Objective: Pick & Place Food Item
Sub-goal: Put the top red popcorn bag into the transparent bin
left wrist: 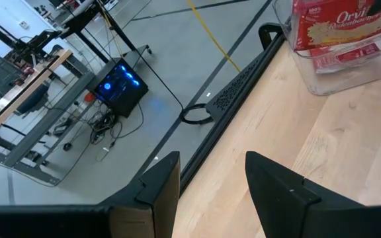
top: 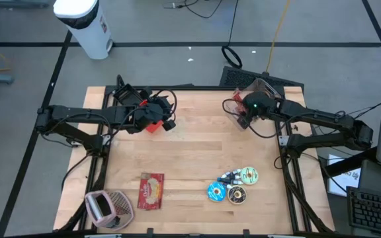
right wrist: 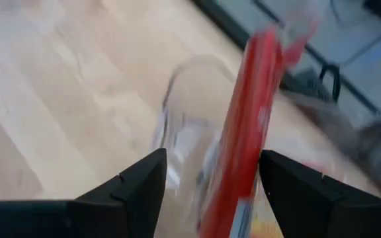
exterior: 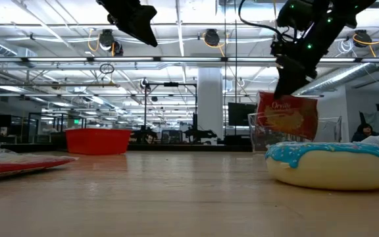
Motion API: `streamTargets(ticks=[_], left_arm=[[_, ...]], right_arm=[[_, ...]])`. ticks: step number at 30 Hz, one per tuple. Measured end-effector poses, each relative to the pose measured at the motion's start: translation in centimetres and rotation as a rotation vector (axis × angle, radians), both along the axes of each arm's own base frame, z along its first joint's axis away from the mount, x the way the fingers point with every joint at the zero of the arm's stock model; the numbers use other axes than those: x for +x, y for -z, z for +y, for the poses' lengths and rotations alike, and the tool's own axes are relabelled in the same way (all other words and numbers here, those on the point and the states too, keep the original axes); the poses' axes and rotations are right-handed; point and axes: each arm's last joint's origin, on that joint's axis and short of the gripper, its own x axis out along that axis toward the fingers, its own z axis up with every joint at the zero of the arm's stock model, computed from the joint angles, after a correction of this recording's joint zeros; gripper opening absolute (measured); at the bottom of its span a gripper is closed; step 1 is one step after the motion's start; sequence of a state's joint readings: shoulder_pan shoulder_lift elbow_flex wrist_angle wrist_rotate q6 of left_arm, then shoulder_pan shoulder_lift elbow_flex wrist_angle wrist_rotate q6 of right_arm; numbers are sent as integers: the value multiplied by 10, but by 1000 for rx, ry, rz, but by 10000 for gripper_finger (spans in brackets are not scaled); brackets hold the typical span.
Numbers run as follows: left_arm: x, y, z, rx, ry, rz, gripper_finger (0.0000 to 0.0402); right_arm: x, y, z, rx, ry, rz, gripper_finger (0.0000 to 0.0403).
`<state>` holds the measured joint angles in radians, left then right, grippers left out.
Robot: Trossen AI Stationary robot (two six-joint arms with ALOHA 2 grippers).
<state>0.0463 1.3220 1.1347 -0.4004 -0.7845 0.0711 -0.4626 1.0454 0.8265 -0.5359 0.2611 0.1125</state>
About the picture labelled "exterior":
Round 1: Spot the black aluminium table frame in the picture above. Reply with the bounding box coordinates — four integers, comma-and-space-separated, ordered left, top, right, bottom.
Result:
1, 143, 253, 153

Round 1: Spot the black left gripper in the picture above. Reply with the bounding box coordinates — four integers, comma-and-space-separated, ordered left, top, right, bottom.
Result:
95, 0, 159, 47

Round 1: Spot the white building pillar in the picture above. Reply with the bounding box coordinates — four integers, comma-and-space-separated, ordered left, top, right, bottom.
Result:
197, 67, 224, 141

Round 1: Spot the red plastic mesh basket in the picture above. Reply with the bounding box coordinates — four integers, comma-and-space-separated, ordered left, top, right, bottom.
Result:
65, 128, 133, 156

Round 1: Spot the silver ceiling air duct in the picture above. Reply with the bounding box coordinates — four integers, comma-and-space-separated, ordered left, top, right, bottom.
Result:
294, 62, 379, 97

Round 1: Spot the black monitor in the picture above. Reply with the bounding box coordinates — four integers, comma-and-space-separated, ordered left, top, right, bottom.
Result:
228, 102, 259, 128

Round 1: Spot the clear plastic bin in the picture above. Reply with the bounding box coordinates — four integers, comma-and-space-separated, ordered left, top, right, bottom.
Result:
247, 108, 343, 154

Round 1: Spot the black ceiling cord reel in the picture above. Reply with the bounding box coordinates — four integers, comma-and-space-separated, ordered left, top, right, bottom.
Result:
99, 29, 124, 57
353, 29, 374, 47
203, 28, 221, 47

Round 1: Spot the black hanging cable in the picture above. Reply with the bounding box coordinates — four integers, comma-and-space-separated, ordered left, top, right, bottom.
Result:
223, 0, 228, 139
234, 0, 238, 136

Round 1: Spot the blue frosted toy donut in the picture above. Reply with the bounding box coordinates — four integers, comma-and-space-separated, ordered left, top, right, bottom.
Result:
265, 141, 379, 192

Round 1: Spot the black metal frame rig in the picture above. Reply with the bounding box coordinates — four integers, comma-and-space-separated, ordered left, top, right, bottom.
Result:
143, 82, 199, 145

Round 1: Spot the red popcorn packet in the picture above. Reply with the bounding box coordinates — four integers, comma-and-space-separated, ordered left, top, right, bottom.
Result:
255, 91, 319, 142
0, 148, 78, 182

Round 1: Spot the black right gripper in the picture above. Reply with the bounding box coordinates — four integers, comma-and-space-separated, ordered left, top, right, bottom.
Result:
270, 35, 326, 99

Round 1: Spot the person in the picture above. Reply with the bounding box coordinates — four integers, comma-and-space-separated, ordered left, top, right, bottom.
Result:
351, 123, 379, 143

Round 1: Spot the black plastic basket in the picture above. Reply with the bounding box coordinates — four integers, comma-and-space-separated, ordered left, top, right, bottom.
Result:
50, 131, 68, 152

